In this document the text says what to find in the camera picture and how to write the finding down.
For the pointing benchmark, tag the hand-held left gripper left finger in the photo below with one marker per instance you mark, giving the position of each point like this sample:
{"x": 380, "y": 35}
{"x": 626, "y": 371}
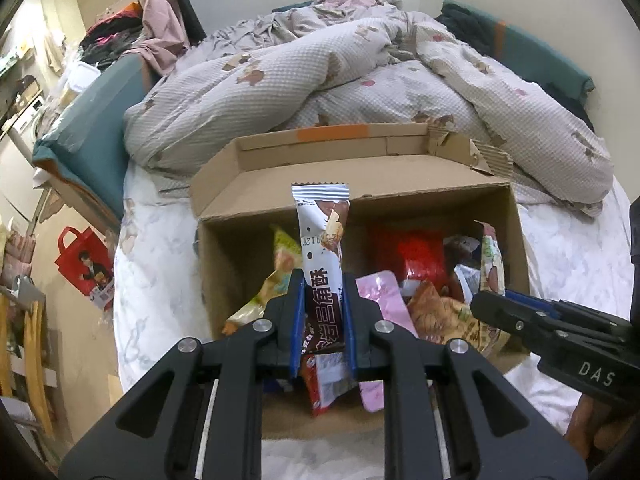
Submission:
{"x": 298, "y": 330}

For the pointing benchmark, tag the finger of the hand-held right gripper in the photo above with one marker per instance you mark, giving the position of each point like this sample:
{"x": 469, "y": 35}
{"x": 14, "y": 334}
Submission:
{"x": 500, "y": 312}
{"x": 565, "y": 312}

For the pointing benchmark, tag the white plastic container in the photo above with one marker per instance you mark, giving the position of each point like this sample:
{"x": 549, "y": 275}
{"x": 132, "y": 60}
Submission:
{"x": 80, "y": 75}

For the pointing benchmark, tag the white and red snack bag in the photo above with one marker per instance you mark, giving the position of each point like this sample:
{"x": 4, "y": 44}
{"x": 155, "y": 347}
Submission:
{"x": 415, "y": 255}

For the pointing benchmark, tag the pink cloth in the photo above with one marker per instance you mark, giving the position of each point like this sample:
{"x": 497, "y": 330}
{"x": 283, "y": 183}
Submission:
{"x": 160, "y": 15}

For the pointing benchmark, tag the dark teal folded blanket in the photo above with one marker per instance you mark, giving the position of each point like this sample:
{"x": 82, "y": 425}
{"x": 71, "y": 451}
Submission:
{"x": 530, "y": 55}

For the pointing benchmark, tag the pink snack packet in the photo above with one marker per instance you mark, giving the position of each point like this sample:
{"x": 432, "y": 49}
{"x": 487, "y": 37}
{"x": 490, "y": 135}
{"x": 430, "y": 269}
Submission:
{"x": 385, "y": 295}

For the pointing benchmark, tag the white and brown snack bar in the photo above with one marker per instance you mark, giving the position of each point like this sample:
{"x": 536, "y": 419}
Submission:
{"x": 320, "y": 240}

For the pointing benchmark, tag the red tote bag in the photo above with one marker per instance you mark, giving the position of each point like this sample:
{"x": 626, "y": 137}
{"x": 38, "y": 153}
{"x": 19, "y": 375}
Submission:
{"x": 82, "y": 265}

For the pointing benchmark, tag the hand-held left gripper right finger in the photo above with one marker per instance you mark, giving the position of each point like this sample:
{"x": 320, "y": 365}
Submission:
{"x": 348, "y": 340}

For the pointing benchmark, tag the black bed frame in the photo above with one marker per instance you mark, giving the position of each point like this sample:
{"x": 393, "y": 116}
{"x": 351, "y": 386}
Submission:
{"x": 182, "y": 0}

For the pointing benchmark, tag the person's right hand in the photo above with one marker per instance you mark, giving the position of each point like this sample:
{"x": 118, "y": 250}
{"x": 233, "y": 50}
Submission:
{"x": 585, "y": 425}

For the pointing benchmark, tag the white and orange snack packet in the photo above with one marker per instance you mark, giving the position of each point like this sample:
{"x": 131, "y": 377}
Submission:
{"x": 440, "y": 315}

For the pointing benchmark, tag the teal pillow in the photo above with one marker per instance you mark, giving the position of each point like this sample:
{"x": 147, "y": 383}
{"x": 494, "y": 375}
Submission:
{"x": 297, "y": 7}

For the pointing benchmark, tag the white and blue snack packet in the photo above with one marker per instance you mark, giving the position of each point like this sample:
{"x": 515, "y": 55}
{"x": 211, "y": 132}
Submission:
{"x": 465, "y": 280}

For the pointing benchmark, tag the red and white snack packet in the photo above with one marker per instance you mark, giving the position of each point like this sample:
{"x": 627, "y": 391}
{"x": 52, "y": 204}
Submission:
{"x": 310, "y": 385}

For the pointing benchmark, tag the white snack packet brown print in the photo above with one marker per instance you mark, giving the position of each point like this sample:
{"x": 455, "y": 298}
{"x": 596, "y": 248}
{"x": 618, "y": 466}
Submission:
{"x": 492, "y": 265}

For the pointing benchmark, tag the pile of clothes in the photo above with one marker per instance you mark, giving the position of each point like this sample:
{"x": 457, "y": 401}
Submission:
{"x": 112, "y": 35}

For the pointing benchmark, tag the dark cloth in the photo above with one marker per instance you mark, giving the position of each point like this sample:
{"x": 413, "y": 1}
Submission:
{"x": 465, "y": 25}

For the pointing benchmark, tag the beige printed duvet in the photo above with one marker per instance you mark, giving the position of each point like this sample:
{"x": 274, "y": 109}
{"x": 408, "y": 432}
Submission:
{"x": 300, "y": 75}

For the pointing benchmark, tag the yellow snack packet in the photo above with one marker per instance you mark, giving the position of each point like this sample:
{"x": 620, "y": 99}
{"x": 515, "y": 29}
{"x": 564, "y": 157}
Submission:
{"x": 285, "y": 260}

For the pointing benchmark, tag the wooden rack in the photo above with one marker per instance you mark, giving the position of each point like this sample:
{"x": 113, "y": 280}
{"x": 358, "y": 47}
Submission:
{"x": 35, "y": 360}

